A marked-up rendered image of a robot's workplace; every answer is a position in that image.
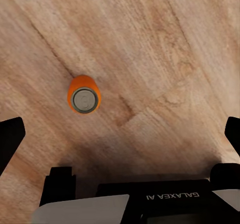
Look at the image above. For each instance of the can of soda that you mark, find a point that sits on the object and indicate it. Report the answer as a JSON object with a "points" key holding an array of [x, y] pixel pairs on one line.
{"points": [[84, 96]]}

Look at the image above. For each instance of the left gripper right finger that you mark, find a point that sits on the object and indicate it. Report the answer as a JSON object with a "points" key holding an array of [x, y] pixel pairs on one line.
{"points": [[232, 132]]}

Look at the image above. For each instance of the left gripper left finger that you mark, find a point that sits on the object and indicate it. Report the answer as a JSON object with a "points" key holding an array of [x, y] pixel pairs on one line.
{"points": [[12, 132]]}

